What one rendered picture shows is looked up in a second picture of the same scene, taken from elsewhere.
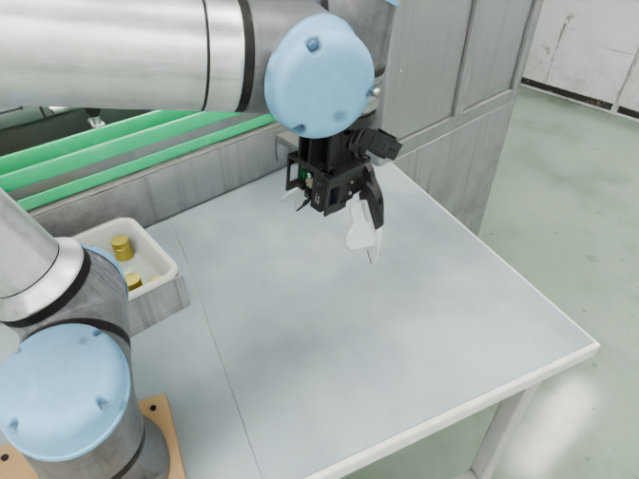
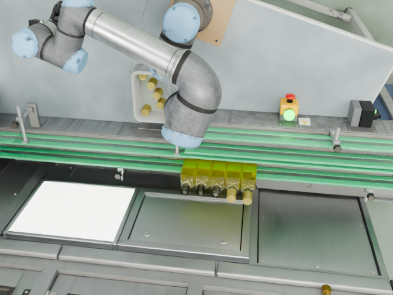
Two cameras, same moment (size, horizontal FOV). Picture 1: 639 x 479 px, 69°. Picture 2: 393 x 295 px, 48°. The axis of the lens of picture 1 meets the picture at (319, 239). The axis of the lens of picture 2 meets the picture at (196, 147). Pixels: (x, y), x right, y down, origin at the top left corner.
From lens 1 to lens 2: 1.04 m
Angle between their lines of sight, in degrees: 26
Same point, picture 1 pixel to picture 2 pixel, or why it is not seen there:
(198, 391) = (154, 22)
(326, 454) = not seen: outside the picture
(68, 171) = (145, 148)
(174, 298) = (140, 67)
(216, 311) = not seen: hidden behind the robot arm
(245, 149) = (61, 128)
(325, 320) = not seen: hidden behind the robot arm
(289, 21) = (78, 10)
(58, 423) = (185, 10)
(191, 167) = (93, 131)
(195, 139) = (83, 141)
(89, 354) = (169, 24)
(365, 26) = (37, 29)
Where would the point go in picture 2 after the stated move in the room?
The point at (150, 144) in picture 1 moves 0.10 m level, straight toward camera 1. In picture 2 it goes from (105, 146) to (110, 126)
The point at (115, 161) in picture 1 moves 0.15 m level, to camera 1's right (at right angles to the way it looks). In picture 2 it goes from (124, 146) to (95, 123)
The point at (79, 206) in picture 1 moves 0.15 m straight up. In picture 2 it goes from (151, 136) to (142, 155)
